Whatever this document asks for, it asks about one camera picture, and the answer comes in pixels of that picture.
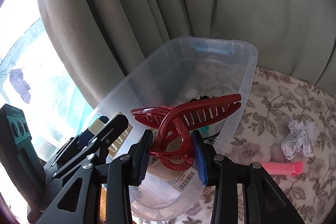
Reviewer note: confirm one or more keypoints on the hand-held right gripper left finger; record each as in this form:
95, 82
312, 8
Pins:
143, 158

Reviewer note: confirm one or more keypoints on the pale green curtain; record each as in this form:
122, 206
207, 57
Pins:
262, 16

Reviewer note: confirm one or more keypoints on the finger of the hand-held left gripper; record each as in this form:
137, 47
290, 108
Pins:
84, 138
115, 127

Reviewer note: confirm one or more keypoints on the crumpled white paper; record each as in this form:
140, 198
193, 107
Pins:
296, 140

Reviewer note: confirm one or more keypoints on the purple hanging cloth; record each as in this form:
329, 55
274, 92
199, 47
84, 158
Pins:
20, 86

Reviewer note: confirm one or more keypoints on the pink hair roller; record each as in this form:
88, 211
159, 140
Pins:
281, 168

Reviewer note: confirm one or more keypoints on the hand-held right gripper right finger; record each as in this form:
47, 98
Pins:
199, 158

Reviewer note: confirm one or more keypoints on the beige claw hair clip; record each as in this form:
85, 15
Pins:
118, 145

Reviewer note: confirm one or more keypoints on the red claw hair clip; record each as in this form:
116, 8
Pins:
178, 129

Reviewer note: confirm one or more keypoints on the floral blanket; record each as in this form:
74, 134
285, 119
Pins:
275, 98

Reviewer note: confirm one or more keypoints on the beige curtain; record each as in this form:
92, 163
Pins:
78, 16

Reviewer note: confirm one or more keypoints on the clear plastic container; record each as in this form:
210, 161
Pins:
170, 69

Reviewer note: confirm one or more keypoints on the black wavy hair clip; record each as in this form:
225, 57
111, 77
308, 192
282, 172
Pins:
203, 97

